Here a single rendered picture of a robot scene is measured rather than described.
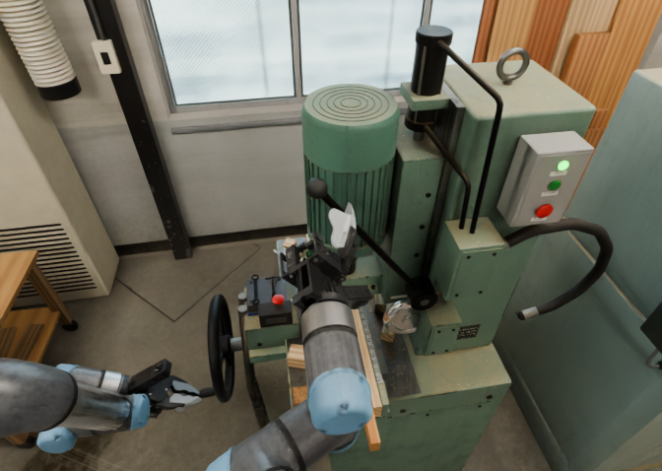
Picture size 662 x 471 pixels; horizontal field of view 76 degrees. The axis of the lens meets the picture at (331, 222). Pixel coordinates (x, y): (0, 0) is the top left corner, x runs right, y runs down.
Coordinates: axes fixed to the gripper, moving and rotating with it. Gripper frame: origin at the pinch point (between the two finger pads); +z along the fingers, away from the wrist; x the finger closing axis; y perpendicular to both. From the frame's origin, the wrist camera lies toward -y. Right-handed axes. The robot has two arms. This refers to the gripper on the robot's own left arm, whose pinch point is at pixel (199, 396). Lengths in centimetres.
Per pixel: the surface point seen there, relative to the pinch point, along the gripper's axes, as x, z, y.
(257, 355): -0.4, 7.7, -21.0
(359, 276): -4, 20, -52
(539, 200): 12, 29, -92
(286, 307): -2.5, 7.9, -37.4
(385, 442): 11, 54, -8
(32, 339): -70, -52, 86
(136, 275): -122, -19, 85
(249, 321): -3.8, 2.3, -28.5
